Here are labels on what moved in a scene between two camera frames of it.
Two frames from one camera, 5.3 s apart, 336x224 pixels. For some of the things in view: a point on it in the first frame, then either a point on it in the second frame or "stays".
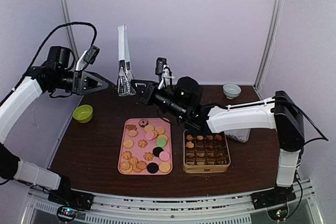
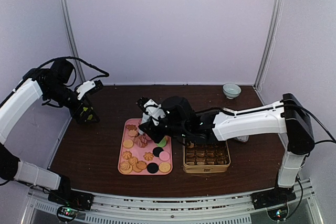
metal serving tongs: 126,85 to 145,118
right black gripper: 147,92 to 150,131
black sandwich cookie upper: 157,151 stays
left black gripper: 80,86 to 80,118
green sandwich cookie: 161,142 stays
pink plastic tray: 145,147 stays
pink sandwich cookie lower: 164,155 stays
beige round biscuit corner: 164,167 stays
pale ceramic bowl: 231,90 stays
